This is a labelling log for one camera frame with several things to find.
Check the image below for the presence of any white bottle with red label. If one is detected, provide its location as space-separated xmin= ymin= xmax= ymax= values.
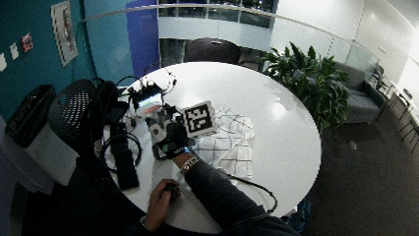
xmin=138 ymin=101 xmax=174 ymax=143

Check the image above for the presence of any metal wristwatch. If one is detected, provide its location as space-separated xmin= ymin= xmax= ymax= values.
xmin=180 ymin=154 xmax=203 ymax=174

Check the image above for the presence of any white marker cube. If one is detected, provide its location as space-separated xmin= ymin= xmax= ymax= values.
xmin=180 ymin=99 xmax=220 ymax=139

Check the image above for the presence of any black device with screen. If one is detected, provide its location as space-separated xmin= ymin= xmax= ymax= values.
xmin=127 ymin=82 xmax=166 ymax=111

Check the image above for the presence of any white checked cloth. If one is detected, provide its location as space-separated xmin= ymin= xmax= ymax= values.
xmin=191 ymin=105 xmax=257 ymax=180

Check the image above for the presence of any black mesh chair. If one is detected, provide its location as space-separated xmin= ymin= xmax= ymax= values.
xmin=46 ymin=78 xmax=104 ymax=158

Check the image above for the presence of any dark round-backed chair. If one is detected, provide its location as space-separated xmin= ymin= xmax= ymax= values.
xmin=184 ymin=36 xmax=243 ymax=65

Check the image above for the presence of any blue bag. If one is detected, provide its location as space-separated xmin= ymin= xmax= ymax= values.
xmin=288 ymin=198 xmax=315 ymax=233

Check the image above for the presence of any green potted plant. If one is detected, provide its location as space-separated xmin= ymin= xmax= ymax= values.
xmin=260 ymin=41 xmax=352 ymax=132

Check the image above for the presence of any glass railing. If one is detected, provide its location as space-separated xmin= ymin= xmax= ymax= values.
xmin=80 ymin=2 xmax=380 ymax=80

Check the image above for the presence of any grey sofa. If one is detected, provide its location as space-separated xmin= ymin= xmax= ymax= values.
xmin=335 ymin=61 xmax=389 ymax=125

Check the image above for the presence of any black coiled cable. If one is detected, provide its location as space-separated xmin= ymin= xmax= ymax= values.
xmin=99 ymin=132 xmax=144 ymax=174

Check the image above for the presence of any thin black cable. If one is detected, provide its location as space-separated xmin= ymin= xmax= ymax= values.
xmin=143 ymin=64 xmax=180 ymax=99

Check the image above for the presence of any black glove cable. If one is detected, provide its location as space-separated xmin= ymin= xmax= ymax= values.
xmin=220 ymin=173 xmax=281 ymax=218

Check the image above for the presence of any framed wall poster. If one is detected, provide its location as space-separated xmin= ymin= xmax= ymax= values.
xmin=49 ymin=0 xmax=80 ymax=68

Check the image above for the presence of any red wall note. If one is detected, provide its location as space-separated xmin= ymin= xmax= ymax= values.
xmin=21 ymin=32 xmax=35 ymax=53

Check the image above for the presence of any white wall note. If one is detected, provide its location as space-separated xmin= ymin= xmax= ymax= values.
xmin=10 ymin=42 xmax=22 ymax=61

